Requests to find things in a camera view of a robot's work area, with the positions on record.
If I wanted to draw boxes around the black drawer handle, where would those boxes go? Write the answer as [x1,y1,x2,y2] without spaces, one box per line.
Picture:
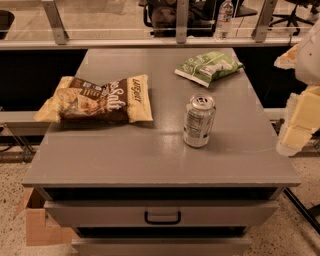
[144,211,181,225]

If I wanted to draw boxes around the green chip bag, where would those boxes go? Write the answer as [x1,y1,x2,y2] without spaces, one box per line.
[174,51,244,87]

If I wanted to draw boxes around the silver soda can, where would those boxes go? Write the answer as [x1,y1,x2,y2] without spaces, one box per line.
[183,93,216,148]

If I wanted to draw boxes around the grey drawer cabinet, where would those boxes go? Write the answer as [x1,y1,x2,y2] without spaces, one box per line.
[21,48,302,256]

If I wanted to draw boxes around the top grey drawer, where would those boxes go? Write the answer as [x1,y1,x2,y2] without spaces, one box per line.
[45,200,278,227]

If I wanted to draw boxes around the clear plastic water bottle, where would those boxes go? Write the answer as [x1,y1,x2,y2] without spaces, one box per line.
[215,0,234,41]

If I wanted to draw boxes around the metal railing with glass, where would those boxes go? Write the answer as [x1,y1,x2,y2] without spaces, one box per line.
[0,0,311,49]

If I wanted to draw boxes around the brown and yellow chip bag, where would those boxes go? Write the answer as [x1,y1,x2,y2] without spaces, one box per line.
[34,74,153,123]

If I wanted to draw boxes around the black office chair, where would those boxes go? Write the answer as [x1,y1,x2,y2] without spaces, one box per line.
[269,0,317,36]

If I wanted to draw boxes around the grey drawer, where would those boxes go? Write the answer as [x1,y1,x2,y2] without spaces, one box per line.
[45,200,278,227]
[72,238,251,256]

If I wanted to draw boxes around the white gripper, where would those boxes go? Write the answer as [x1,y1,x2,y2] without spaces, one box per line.
[274,20,320,156]

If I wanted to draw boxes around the lower grey drawer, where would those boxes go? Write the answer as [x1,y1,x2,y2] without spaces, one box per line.
[72,238,251,256]

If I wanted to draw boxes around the brown cardboard box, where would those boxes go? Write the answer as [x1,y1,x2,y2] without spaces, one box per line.
[14,188,77,246]

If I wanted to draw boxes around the dark chair behind glass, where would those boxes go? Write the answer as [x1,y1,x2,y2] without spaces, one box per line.
[141,0,217,37]

